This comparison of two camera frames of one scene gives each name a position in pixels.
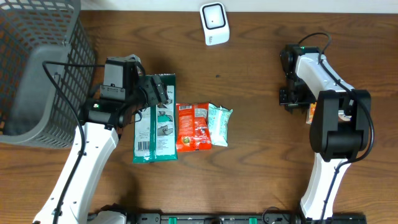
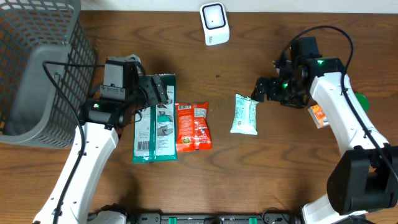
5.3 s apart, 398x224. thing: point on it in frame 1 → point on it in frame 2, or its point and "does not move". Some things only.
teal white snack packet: (218, 120) → (245, 116)
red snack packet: (193, 132) does not move
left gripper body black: (147, 96) does not move
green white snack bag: (155, 127) does not move
